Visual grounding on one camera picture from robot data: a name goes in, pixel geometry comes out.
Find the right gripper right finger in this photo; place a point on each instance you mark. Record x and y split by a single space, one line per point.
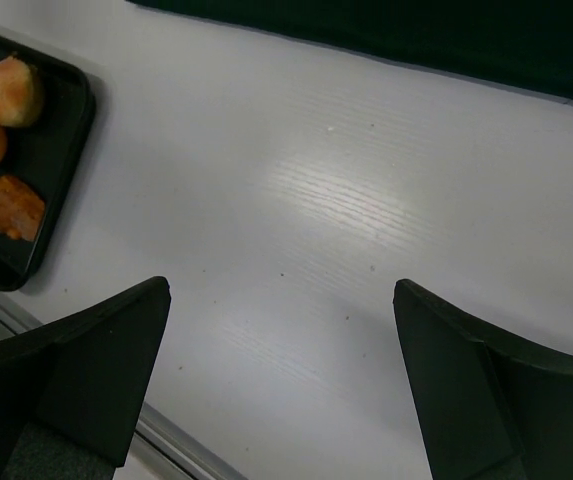
490 404

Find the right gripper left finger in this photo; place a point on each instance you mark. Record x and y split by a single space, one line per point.
81 370

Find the brown croissant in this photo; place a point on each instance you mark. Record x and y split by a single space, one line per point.
21 209

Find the black baking tray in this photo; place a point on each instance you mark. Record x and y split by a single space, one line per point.
45 156

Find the round bun top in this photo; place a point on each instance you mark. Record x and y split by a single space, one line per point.
22 94

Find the dark green placemat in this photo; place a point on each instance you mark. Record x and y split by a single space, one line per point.
523 44

